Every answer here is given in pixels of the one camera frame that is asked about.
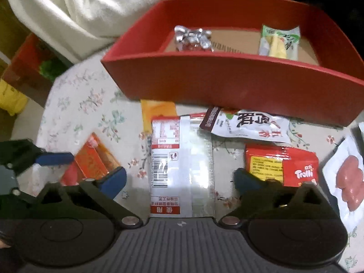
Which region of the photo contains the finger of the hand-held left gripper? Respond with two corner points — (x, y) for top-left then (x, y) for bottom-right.
(8, 188), (37, 209)
(0, 139), (75, 177)

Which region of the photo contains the white cloth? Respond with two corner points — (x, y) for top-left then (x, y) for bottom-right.
(6, 0), (202, 64)

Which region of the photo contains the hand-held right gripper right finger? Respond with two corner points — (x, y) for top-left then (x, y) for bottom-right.
(217, 168), (334, 229)

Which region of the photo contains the red cardboard box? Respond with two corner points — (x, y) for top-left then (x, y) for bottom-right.
(101, 0), (364, 127)

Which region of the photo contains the yellow bag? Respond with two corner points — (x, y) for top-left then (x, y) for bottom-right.
(0, 78), (29, 116)

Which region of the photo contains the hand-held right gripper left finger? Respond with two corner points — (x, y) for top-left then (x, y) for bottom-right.
(35, 167), (144, 229)

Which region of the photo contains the green yellow snack packet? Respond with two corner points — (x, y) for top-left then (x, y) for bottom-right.
(258, 25), (301, 61)

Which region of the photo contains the red yellow gummy packet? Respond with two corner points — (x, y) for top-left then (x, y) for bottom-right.
(245, 144), (319, 188)

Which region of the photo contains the orange snack packet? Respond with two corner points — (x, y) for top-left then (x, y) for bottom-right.
(60, 132), (121, 187)

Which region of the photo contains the clear packet white red label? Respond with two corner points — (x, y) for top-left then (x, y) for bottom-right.
(148, 113), (215, 218)

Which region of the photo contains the clear sausage packet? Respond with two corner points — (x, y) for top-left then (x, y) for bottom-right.
(321, 135), (364, 229)

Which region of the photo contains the green leafy bundle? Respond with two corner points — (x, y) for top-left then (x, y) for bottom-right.
(38, 60), (67, 81)

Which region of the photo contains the white brown snack packet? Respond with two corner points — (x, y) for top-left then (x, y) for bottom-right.
(199, 106), (293, 145)

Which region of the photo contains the red orange carton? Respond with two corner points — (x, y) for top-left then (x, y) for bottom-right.
(0, 33), (69, 109)

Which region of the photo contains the silver foil snack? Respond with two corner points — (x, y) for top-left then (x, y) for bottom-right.
(174, 25), (214, 52)

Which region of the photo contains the yellow orange flat packet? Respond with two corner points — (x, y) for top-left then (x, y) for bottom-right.
(141, 99), (177, 134)

